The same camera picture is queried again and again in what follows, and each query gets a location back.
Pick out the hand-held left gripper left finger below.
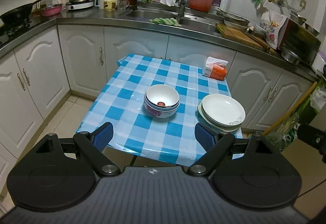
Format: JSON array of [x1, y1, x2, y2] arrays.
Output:
[[28, 122, 121, 177]]

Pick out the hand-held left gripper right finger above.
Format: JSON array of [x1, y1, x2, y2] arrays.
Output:
[[187, 122, 281, 177]]

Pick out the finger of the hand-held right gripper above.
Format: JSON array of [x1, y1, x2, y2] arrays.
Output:
[[297, 123, 326, 157]]

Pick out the large green eared floral plate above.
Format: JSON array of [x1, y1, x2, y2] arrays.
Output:
[[197, 104, 242, 133]]

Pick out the white plate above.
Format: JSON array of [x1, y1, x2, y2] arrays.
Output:
[[201, 94, 246, 126]]

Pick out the blue cartoon bowl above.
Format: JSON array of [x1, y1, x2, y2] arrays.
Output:
[[144, 97, 180, 112]]

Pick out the white floral bowl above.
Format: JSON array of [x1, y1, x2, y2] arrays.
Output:
[[144, 102, 179, 118]]

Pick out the red bowl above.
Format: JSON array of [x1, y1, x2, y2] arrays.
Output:
[[145, 84, 180, 108]]

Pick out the blue white checked tablecloth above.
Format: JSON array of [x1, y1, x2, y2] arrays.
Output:
[[76, 54, 243, 167]]

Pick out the orange tissue pack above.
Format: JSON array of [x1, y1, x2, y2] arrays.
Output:
[[202, 56, 229, 81]]

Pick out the white kitchen cabinet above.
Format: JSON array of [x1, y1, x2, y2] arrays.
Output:
[[0, 24, 319, 163]]

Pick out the small steel basin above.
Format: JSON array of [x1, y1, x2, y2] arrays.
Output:
[[280, 47, 302, 66]]

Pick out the large steel pot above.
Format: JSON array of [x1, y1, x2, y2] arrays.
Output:
[[280, 11, 323, 66]]

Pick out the wooden cutting board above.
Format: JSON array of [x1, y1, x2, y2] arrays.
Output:
[[216, 23, 270, 51]]

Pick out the floral plastic bag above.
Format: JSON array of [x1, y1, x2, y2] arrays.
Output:
[[261, 10, 289, 50]]

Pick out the stacked steel basins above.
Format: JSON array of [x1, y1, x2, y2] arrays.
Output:
[[217, 9, 251, 27]]

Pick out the green dishcloth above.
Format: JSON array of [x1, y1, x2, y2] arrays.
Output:
[[149, 17, 182, 27]]

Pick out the steel double sink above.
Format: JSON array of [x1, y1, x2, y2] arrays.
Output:
[[125, 7, 222, 34]]

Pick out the white induction cooker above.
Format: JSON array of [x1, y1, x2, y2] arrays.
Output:
[[65, 0, 95, 11]]

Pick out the pink bowl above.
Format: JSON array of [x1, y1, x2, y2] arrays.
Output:
[[39, 4, 63, 17]]

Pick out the gas stove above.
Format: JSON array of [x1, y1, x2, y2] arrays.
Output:
[[0, 19, 32, 46]]

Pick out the black wok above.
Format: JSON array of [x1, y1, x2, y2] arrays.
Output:
[[0, 0, 47, 26]]

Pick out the yellow broom handle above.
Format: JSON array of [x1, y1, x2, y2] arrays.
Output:
[[262, 81, 317, 135]]

